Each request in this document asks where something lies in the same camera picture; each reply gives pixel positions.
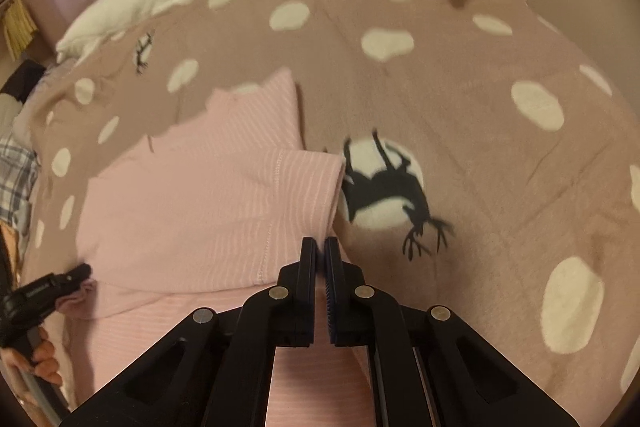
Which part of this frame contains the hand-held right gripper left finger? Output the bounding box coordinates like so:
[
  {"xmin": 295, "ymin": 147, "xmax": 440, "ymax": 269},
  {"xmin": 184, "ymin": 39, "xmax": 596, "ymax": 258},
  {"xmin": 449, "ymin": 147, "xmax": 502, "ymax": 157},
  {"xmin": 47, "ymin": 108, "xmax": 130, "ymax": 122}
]
[{"xmin": 60, "ymin": 237, "xmax": 321, "ymax": 427}]

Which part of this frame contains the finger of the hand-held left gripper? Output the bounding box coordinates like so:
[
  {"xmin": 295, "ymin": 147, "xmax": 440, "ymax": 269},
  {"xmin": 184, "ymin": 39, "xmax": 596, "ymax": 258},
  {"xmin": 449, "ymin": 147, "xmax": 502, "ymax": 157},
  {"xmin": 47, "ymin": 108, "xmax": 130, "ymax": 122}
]
[{"xmin": 50, "ymin": 263, "xmax": 93, "ymax": 303}]

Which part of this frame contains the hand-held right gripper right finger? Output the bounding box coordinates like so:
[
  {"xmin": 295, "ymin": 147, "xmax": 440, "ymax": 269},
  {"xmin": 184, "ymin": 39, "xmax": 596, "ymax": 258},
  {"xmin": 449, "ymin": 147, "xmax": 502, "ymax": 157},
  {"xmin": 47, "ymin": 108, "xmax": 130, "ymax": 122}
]
[{"xmin": 324, "ymin": 237, "xmax": 581, "ymax": 427}]

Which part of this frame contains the pink long-sleeve shirt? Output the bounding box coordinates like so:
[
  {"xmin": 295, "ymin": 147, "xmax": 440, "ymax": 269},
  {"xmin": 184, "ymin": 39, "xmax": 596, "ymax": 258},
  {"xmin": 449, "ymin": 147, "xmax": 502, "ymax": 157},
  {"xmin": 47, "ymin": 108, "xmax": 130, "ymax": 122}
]
[{"xmin": 55, "ymin": 68, "xmax": 376, "ymax": 427}]

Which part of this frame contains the person's left hand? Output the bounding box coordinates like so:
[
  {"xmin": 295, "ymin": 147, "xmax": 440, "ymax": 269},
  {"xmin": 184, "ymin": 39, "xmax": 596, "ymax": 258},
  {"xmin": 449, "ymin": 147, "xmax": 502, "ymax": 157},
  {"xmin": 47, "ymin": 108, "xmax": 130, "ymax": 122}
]
[{"xmin": 7, "ymin": 339, "xmax": 63, "ymax": 385}]

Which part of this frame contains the orange printed folded cloth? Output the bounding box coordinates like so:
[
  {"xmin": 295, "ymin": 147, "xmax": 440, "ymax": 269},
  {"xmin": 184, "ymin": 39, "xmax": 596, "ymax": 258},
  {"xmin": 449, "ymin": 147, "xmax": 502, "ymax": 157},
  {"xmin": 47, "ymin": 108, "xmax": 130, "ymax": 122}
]
[{"xmin": 0, "ymin": 224, "xmax": 28, "ymax": 288}]

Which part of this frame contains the grey plaid pillow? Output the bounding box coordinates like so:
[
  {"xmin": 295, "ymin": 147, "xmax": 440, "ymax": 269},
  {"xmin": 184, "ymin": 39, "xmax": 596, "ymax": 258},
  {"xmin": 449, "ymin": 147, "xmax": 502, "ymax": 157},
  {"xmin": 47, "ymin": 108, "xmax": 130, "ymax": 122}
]
[{"xmin": 0, "ymin": 139, "xmax": 41, "ymax": 228}]

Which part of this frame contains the dark cloth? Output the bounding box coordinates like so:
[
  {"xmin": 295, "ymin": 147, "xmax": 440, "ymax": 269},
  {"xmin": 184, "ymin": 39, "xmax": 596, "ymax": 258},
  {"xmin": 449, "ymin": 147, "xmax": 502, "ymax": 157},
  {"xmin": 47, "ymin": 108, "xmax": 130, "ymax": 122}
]
[{"xmin": 0, "ymin": 59, "xmax": 46, "ymax": 102}]

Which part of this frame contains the brown polka dot blanket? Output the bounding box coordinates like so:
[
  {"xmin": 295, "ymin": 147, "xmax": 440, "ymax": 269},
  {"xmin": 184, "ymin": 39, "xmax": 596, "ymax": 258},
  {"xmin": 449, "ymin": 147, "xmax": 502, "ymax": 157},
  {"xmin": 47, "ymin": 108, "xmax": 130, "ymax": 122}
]
[{"xmin": 20, "ymin": 0, "xmax": 640, "ymax": 413}]

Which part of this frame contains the yellow hanging fringe cloth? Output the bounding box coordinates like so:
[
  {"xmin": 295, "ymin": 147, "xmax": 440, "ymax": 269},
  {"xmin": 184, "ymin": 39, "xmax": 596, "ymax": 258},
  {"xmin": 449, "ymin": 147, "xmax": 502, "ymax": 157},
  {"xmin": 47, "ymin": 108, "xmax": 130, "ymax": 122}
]
[{"xmin": 2, "ymin": 0, "xmax": 38, "ymax": 60}]

